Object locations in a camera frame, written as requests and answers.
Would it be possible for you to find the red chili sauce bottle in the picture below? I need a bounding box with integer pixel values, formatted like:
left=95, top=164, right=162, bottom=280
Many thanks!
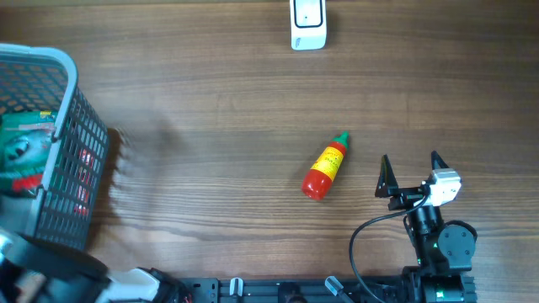
left=302, top=131, right=350, bottom=200

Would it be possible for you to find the white barcode scanner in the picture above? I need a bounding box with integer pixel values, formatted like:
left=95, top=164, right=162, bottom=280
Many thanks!
left=290, top=0, right=328, bottom=51

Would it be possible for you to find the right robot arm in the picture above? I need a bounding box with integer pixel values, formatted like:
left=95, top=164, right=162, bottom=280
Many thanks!
left=375, top=151, right=478, bottom=303

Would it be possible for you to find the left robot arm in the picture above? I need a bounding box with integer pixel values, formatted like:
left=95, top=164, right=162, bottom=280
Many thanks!
left=1, top=229, right=193, bottom=302

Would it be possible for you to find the green snack bag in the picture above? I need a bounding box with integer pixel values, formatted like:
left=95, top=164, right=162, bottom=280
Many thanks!
left=1, top=111, right=57, bottom=198

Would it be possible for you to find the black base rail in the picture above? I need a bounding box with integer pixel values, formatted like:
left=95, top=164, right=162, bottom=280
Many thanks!
left=180, top=276, right=478, bottom=303

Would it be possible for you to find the grey plastic mesh basket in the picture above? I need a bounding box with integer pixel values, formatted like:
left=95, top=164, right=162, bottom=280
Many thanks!
left=1, top=44, right=109, bottom=249

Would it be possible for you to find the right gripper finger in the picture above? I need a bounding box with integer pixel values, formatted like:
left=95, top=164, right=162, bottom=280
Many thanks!
left=375, top=154, right=399, bottom=198
left=430, top=151, right=449, bottom=170

